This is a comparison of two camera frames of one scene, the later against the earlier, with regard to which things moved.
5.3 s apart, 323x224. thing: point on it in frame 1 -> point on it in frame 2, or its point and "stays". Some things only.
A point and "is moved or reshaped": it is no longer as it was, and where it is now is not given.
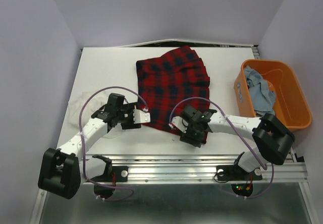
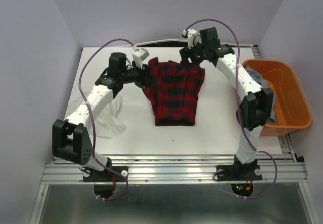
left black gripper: x=130 y=124 -> x=146 y=79
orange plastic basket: x=290 y=106 stays
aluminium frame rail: x=173 y=169 stays
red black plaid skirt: x=167 y=84 is moved or reshaped
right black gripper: x=186 y=137 -> x=185 y=53
